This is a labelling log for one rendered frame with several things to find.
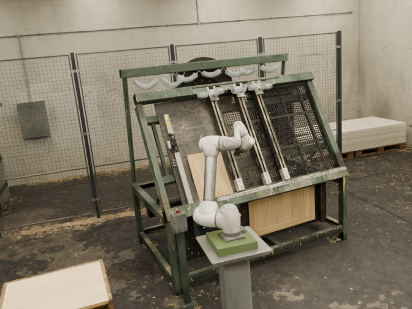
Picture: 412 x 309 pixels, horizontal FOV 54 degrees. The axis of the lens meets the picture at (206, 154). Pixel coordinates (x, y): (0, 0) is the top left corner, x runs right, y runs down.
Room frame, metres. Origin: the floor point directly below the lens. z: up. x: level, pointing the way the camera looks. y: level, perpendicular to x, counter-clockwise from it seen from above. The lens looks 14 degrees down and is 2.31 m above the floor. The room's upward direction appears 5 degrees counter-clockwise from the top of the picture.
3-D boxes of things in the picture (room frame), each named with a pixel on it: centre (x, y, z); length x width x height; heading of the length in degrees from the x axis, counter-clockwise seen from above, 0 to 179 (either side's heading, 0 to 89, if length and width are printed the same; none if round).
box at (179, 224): (3.39, 0.30, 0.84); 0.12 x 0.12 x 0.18; 23
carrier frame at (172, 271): (4.59, -0.32, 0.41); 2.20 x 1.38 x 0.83; 113
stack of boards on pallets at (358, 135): (8.21, -2.82, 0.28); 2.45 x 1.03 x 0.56; 105
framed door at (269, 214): (4.30, -0.82, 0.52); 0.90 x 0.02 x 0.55; 113
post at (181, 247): (3.39, 0.30, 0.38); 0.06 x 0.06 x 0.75; 23
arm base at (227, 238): (3.07, -0.17, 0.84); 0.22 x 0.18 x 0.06; 110
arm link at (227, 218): (3.07, -0.14, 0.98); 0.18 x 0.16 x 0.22; 68
